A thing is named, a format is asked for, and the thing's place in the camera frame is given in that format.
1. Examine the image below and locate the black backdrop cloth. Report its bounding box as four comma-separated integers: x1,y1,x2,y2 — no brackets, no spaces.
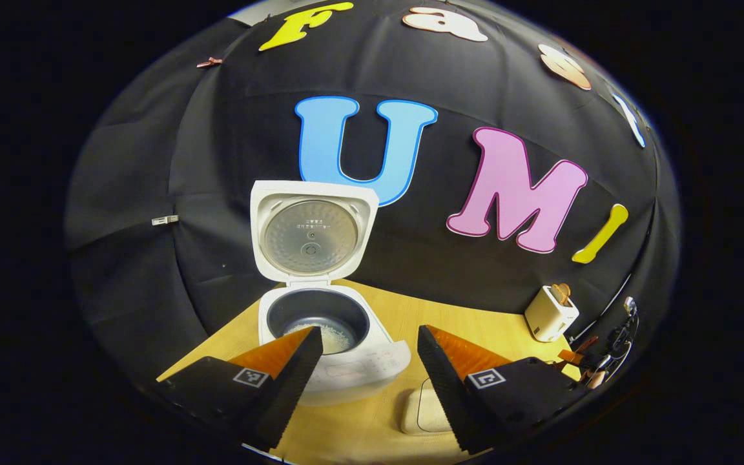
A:
65,0,681,388

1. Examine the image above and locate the white toaster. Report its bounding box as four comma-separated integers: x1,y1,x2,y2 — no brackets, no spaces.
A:
525,285,580,342

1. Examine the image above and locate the white power cable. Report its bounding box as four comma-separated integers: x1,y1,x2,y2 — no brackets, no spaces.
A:
569,274,631,340

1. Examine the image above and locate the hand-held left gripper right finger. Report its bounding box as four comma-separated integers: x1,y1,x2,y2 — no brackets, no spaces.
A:
417,325,595,456

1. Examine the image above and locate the white rice cooker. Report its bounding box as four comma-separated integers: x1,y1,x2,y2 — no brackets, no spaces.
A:
249,180,411,406

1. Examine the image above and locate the clear box of white rice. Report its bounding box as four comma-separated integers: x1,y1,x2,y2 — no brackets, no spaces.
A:
401,378,454,435

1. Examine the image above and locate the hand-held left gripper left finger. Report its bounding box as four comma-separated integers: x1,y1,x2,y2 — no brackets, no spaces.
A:
152,326,324,453

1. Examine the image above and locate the white rice heap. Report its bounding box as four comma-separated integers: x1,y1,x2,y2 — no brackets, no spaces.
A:
285,323,355,355

